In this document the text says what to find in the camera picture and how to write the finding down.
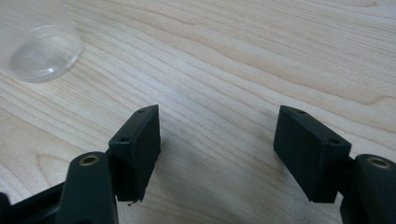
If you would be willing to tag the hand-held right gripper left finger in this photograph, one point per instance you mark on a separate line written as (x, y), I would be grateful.
(135, 152)

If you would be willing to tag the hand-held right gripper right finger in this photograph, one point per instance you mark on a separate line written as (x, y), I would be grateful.
(311, 155)

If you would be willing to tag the clear plastic cup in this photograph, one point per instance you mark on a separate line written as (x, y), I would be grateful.
(46, 56)

